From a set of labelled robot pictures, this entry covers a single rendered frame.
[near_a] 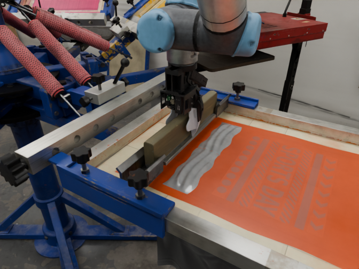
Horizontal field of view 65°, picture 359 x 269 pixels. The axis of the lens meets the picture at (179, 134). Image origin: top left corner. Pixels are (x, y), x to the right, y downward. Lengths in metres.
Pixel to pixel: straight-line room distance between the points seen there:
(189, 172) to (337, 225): 0.34
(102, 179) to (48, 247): 1.27
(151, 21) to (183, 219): 0.37
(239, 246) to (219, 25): 0.37
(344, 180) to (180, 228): 0.44
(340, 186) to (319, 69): 2.01
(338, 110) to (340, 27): 0.69
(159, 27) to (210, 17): 0.11
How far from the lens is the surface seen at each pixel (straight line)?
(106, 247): 1.81
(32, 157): 0.73
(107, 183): 0.65
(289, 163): 0.81
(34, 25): 1.20
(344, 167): 0.86
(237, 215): 0.64
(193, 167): 0.73
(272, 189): 0.71
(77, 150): 0.66
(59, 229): 1.64
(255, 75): 2.86
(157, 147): 0.66
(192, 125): 0.75
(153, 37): 0.54
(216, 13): 0.45
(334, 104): 2.82
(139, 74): 1.48
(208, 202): 0.65
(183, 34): 0.54
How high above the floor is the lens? 1.42
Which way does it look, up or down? 32 degrees down
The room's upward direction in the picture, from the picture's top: straight up
